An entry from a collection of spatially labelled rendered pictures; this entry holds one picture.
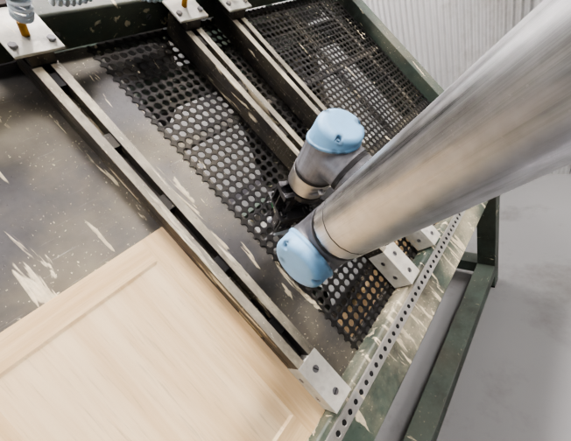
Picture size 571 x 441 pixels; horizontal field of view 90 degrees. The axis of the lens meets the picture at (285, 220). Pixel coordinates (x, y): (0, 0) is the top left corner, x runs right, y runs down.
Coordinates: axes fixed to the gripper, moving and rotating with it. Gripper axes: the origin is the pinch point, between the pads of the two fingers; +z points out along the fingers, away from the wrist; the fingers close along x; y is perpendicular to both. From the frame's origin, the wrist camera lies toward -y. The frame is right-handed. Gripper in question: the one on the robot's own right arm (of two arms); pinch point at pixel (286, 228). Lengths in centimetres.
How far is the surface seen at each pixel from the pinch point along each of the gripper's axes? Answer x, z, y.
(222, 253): 1.5, 0.5, 17.0
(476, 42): -131, 32, -252
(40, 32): -54, -13, 41
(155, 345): 14.4, 6.2, 34.2
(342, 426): 44.4, 9.1, 2.7
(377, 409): 46.0, 10.9, -7.7
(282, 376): 30.3, 10.2, 11.2
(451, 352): 59, 62, -82
